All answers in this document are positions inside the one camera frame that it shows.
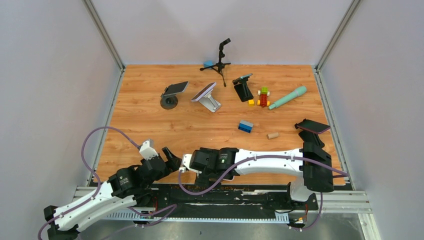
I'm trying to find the blue phone on black stand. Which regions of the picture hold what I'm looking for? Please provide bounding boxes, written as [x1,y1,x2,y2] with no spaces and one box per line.
[232,73,253,85]

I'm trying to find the black phone stand rear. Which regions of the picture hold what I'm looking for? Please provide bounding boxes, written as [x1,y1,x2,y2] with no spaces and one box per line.
[233,81,254,102]

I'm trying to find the red green toy brick car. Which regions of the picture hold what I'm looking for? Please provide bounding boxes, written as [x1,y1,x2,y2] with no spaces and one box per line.
[256,86,270,108]

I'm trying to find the purple dark smartphone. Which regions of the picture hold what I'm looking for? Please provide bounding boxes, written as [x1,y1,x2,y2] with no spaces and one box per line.
[294,118,331,135]

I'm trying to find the dark round-base phone stand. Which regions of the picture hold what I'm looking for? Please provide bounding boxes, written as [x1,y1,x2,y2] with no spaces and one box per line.
[160,95,178,110]

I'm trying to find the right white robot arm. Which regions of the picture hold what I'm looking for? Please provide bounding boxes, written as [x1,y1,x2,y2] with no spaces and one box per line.
[182,142,334,209]

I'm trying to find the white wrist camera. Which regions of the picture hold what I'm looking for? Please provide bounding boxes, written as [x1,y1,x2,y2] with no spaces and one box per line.
[179,154,196,173]
[139,138,159,160]

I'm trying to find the white folding phone stand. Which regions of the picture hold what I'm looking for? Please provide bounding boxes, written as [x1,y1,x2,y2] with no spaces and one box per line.
[199,93,222,113]

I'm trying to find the black phone stand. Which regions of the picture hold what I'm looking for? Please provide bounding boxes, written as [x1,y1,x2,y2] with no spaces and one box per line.
[298,130,325,148]
[233,81,254,102]

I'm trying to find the wooden cylinder peg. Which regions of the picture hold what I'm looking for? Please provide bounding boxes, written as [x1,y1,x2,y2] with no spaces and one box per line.
[266,132,280,140]

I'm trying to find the lavender phone on white stand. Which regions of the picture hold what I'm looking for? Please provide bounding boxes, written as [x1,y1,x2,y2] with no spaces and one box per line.
[190,82,217,102]

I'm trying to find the grey phone on round stand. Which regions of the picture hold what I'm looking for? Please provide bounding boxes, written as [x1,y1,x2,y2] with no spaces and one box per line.
[163,81,189,97]

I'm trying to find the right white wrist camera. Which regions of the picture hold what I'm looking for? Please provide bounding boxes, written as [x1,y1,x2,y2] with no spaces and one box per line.
[179,154,196,173]

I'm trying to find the teal cylinder toy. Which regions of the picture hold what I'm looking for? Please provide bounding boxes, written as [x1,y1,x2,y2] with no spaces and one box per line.
[268,86,307,110]

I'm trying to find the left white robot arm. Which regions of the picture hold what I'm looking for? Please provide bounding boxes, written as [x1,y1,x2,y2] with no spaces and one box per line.
[44,145,182,240]

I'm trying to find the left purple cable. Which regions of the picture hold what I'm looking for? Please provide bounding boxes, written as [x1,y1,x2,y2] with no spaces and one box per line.
[37,126,143,240]

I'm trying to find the black phone stand right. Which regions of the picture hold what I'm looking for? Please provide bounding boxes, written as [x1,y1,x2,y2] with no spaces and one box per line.
[298,130,325,148]

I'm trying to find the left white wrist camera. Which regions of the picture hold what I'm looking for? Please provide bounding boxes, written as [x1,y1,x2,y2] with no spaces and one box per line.
[139,138,159,160]

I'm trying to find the black mini tripod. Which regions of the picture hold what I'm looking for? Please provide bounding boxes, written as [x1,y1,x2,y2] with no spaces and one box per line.
[199,38,231,87]

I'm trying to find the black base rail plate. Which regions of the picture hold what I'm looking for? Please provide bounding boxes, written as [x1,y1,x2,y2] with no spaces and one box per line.
[134,184,320,219]

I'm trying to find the blue grey duplo brick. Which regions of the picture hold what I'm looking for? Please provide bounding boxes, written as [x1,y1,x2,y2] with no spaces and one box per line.
[237,120,254,134]

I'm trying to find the teal small block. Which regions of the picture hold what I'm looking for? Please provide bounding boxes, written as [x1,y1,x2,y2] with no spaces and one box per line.
[203,60,215,68]

